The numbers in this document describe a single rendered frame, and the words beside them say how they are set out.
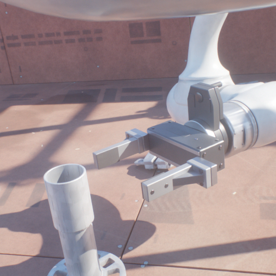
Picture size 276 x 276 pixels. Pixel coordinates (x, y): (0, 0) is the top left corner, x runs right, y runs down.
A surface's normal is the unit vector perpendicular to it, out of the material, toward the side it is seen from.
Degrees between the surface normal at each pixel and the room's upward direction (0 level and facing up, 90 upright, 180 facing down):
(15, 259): 0
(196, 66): 61
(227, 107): 10
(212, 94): 67
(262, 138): 109
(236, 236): 0
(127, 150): 90
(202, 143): 0
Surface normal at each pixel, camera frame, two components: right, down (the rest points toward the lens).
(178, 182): 0.07, 0.40
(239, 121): 0.38, -0.32
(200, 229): -0.11, -0.91
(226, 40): -0.24, 0.42
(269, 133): 0.28, 0.55
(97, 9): -0.11, 0.99
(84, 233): 0.59, 0.26
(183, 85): -0.87, 0.11
